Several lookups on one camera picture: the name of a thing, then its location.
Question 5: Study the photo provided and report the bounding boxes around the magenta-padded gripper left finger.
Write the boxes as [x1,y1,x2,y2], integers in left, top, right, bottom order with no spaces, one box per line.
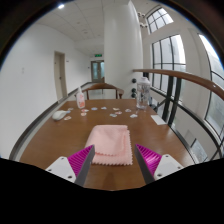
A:
[45,144,96,188]

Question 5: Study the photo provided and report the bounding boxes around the glazed double door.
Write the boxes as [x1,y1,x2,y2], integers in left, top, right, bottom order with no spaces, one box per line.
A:
[90,60,106,83]

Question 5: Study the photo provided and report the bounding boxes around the wooden chair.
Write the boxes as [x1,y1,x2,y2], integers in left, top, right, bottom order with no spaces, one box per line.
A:
[81,82,125,100]

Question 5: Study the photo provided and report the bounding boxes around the beige single door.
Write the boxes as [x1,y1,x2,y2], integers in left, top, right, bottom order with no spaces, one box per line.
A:
[53,50,68,101]

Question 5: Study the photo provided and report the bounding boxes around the tall dark-framed window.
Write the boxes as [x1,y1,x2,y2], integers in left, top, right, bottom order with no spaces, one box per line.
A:
[151,34,187,98]
[198,33,224,136]

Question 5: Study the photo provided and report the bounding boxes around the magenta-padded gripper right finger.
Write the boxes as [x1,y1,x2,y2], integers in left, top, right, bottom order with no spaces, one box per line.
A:
[134,143,185,185]

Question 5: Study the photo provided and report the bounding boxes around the pink towel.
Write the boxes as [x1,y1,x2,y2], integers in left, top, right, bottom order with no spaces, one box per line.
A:
[84,124,134,167]

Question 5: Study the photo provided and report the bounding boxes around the arched grid window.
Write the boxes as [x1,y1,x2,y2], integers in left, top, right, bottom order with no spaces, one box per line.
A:
[145,7,175,34]

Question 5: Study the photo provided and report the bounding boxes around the white paper card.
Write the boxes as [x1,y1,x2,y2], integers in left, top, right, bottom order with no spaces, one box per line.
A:
[150,114,167,126]

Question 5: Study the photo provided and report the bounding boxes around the white pump bottle orange label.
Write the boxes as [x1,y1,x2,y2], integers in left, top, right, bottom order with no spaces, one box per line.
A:
[76,87,86,110]

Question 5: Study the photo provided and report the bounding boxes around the wooden handrail black balusters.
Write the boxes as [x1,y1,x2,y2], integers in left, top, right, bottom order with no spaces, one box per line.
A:
[132,68,224,162]

